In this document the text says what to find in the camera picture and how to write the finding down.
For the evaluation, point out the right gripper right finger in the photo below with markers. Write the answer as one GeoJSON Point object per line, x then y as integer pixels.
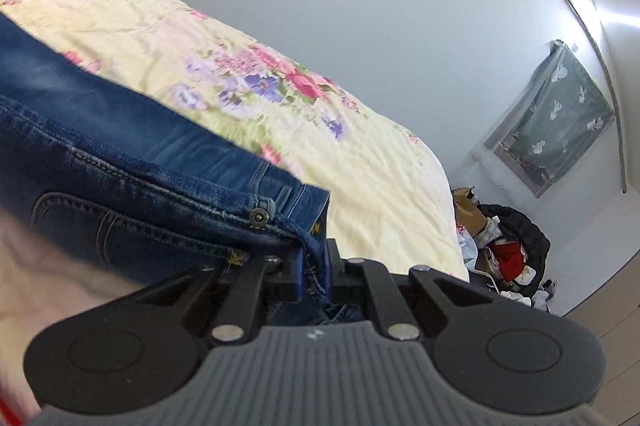
{"type": "Point", "coordinates": [368, 284]}

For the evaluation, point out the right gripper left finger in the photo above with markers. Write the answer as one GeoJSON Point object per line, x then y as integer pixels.
{"type": "Point", "coordinates": [247, 293]}

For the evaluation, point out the blue denim jeans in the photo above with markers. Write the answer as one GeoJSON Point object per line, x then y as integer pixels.
{"type": "Point", "coordinates": [123, 182]}

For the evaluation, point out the floral yellow bed quilt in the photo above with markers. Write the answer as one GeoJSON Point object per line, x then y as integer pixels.
{"type": "Point", "coordinates": [389, 196]}

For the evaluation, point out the pile of clothes and bags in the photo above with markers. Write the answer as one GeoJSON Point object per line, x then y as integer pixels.
{"type": "Point", "coordinates": [505, 246]}

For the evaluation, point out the grey patterned window curtain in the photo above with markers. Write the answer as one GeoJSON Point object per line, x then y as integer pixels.
{"type": "Point", "coordinates": [554, 122]}

